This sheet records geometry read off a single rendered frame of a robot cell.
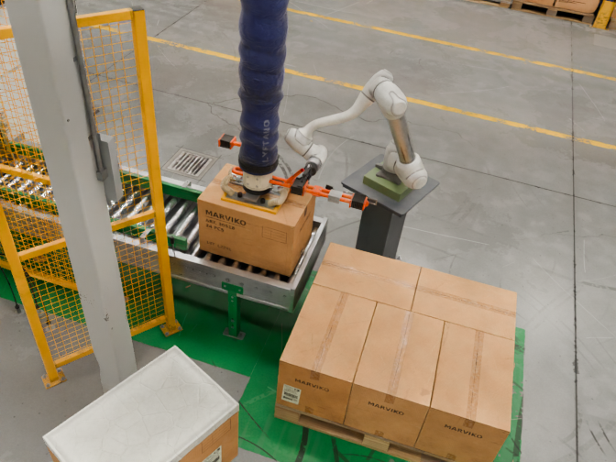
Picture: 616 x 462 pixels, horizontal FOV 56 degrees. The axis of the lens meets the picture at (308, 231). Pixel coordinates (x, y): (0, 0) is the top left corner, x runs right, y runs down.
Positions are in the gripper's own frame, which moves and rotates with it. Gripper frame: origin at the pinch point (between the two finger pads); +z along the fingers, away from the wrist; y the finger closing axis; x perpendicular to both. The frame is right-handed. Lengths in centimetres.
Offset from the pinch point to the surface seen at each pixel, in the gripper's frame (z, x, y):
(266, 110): 9, 20, -48
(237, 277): 35, 24, 50
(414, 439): 79, -97, 85
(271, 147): 5.3, 17.0, -25.1
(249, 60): 11, 28, -75
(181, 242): 24, 66, 46
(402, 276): -7, -68, 53
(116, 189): 93, 55, -46
